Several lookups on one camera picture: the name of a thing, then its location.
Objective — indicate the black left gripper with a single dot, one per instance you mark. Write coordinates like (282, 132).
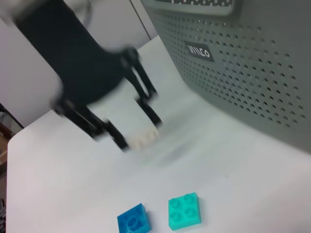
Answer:
(80, 65)

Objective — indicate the small white brick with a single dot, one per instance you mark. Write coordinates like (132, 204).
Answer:
(144, 138)

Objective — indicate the teal square brick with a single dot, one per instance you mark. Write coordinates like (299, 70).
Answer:
(183, 211)

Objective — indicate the grey perforated storage bin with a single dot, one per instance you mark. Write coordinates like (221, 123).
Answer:
(243, 72)

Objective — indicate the blue flat square plate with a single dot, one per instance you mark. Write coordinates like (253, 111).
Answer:
(133, 221)

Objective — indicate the black vertical pillar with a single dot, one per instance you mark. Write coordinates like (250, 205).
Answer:
(11, 116)

